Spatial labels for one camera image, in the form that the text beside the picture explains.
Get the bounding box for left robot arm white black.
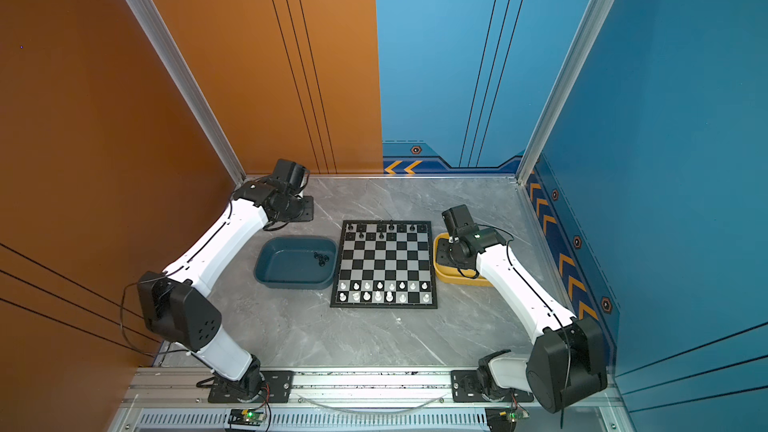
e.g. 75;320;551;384
135;159;314;402

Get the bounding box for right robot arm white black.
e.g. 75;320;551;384
442;205;608;413

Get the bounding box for black chess pieces in tray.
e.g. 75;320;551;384
313;252;331;267

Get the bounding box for black chess pieces on board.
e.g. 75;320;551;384
342;221;431;241

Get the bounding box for white chess pieces row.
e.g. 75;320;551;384
331;279;437;308

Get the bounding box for right circuit board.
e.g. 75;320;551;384
485;408;530;432

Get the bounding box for left green circuit board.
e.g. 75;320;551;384
226;408;269;431

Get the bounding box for yellow plastic tray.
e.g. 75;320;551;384
433;233;492;287

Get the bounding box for teal plastic tray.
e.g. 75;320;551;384
254;236;337;290

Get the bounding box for black white chessboard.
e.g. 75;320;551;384
330;221;438;310

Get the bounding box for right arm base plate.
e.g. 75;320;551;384
450;369;534;403

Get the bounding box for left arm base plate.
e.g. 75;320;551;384
198;370;295;404

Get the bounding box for aluminium mounting rail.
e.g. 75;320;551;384
107;365;637;432

